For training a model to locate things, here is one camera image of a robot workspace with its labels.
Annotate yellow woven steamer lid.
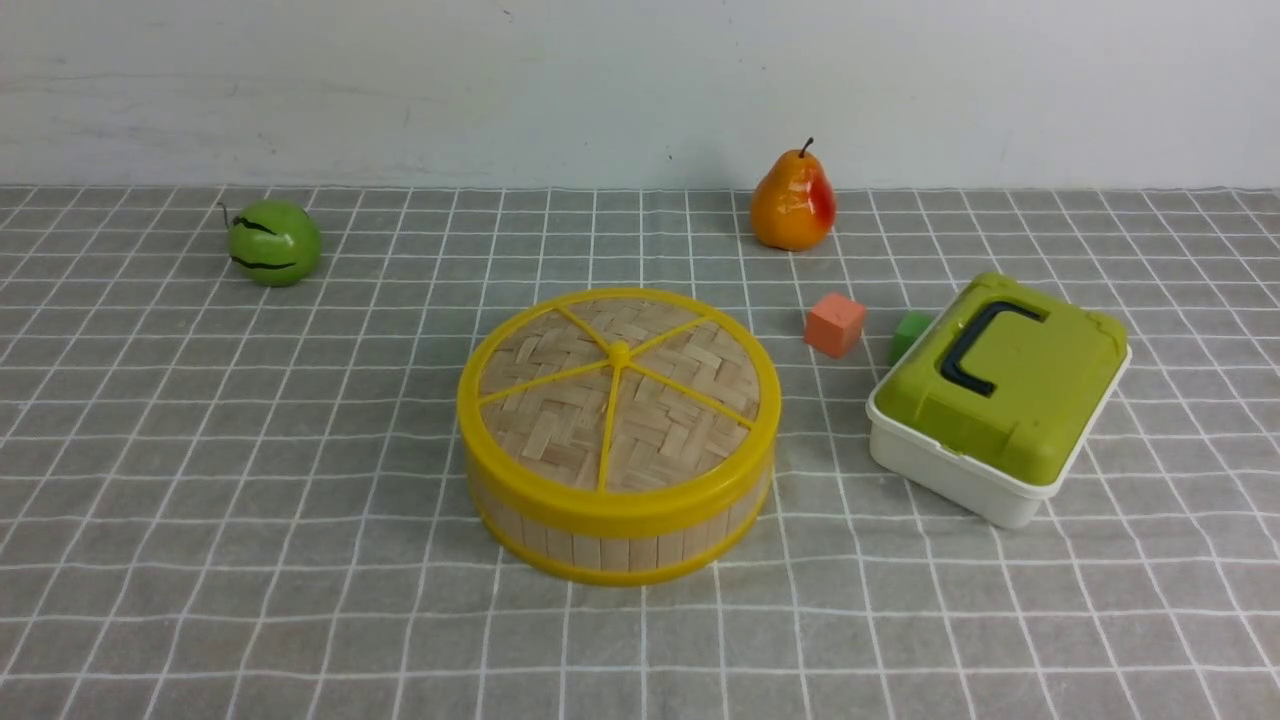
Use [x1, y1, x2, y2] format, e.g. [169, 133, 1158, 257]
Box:
[457, 287, 782, 537]

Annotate yellow bamboo steamer basket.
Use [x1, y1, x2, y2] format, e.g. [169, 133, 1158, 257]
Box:
[468, 469, 774, 585]

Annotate orange foam cube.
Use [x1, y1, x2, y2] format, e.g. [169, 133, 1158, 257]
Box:
[803, 292, 867, 359]

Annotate orange toy pear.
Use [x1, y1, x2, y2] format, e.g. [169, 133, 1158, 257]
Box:
[749, 137, 838, 252]

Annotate green foam cube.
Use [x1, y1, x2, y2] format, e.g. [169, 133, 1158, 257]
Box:
[887, 310, 934, 366]

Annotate green white lidded box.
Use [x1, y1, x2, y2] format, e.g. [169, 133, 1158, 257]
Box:
[867, 272, 1132, 529]

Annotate green toy apple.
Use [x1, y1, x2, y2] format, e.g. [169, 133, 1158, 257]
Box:
[218, 199, 323, 287]

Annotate grey checked tablecloth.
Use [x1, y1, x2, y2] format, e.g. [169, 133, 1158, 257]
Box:
[1, 186, 1279, 719]

